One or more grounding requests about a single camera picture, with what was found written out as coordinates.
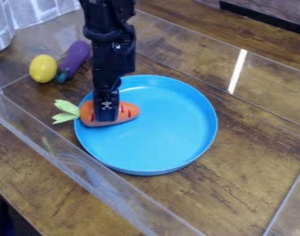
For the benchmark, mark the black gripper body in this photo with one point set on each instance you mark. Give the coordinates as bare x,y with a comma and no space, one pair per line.
113,59

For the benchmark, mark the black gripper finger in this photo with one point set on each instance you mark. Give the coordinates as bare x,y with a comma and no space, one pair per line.
106,101

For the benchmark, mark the orange toy carrot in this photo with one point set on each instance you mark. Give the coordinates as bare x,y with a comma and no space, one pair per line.
84,113

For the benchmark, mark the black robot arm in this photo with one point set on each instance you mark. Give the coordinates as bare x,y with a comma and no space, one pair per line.
106,17

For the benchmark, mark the blue round tray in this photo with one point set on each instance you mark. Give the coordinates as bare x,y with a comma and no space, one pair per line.
167,137

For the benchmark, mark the purple toy eggplant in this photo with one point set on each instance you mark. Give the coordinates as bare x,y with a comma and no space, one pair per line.
77,56

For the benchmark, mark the yellow toy lemon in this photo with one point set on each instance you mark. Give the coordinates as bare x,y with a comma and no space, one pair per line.
42,68

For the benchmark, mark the grey white curtain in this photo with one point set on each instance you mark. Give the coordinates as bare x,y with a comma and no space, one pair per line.
23,13

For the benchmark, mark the clear acrylic barrier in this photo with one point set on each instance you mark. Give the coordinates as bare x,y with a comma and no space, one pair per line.
145,213

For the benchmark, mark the dark wooden board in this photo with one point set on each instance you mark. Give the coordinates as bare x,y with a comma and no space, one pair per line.
274,21

